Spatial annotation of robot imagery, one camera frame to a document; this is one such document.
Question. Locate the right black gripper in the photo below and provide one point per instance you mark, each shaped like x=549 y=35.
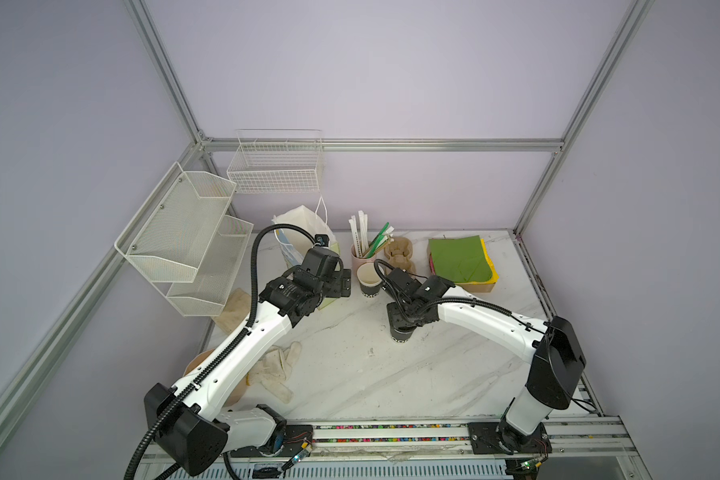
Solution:
x=391 y=308

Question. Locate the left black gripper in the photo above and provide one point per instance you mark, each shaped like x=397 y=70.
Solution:
x=340 y=284

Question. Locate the black plastic cup lid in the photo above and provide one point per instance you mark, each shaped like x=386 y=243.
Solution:
x=398 y=321

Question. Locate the black white paper coffee cup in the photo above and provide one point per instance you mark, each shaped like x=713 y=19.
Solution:
x=401 y=333

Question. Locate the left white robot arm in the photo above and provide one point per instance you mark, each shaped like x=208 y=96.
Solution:
x=189 y=420

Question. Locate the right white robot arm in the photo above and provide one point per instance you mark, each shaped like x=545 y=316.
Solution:
x=550 y=347

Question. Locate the stacked paper coffee cup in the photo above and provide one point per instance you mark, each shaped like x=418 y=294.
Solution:
x=369 y=280

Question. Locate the brown pulp cup carriers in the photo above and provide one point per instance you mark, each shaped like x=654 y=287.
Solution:
x=399 y=253

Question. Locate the green napkin stack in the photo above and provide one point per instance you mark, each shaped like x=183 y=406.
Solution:
x=459 y=259

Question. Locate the cardboard napkin box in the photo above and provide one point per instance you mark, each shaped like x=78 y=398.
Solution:
x=480 y=287

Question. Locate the yellow napkin stack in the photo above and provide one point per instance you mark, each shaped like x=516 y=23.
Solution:
x=493 y=273

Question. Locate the paper bowl with greens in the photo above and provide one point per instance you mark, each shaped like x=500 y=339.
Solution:
x=198 y=360

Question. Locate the white mesh two-tier shelf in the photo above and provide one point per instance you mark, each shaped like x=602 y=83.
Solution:
x=186 y=243

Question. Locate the white wire basket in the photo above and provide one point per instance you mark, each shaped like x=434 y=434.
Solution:
x=277 y=161

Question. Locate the aluminium frame rail base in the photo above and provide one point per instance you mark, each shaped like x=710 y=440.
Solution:
x=592 y=447

